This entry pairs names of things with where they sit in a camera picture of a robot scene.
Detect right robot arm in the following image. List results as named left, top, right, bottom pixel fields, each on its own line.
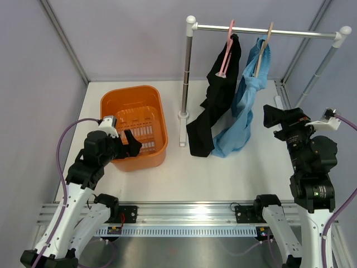
left=252, top=104, right=337, bottom=267

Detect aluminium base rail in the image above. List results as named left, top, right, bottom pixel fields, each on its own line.
left=36, top=201, right=340, bottom=227

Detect aluminium frame post right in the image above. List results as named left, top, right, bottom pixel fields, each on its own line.
left=281, top=0, right=333, bottom=85

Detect white slotted cable duct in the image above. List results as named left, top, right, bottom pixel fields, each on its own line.
left=94, top=226, right=257, bottom=237

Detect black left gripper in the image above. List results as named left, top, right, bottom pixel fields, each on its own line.
left=99, top=130, right=141, bottom=166

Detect black shorts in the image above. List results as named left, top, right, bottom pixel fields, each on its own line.
left=186, top=34, right=242, bottom=157

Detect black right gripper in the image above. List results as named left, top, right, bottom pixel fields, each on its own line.
left=264, top=104, right=322, bottom=173

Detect orange plastic laundry basket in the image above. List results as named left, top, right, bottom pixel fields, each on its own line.
left=100, top=85, right=168, bottom=172

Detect metal clothes rack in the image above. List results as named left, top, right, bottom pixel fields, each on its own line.
left=178, top=16, right=352, bottom=147

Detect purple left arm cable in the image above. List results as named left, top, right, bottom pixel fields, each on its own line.
left=33, top=118, right=102, bottom=268

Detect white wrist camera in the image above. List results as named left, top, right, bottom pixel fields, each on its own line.
left=305, top=108, right=341, bottom=131
left=98, top=116, right=119, bottom=138

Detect aluminium frame post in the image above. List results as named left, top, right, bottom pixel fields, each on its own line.
left=38, top=0, right=90, bottom=86
left=281, top=0, right=333, bottom=85

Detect beige wooden hanger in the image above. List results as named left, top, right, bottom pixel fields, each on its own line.
left=254, top=22, right=274, bottom=78

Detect pink plastic hanger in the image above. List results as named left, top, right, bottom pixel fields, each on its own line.
left=216, top=20, right=235, bottom=78

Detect light blue shorts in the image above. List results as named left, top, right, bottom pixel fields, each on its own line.
left=211, top=35, right=271, bottom=158

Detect aluminium frame post left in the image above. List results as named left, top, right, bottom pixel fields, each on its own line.
left=38, top=0, right=90, bottom=86

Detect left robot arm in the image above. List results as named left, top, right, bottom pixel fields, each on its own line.
left=20, top=130, right=142, bottom=267

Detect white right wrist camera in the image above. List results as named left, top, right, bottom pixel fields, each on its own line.
left=305, top=108, right=341, bottom=131

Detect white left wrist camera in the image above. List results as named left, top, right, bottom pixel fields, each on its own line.
left=98, top=116, right=119, bottom=138

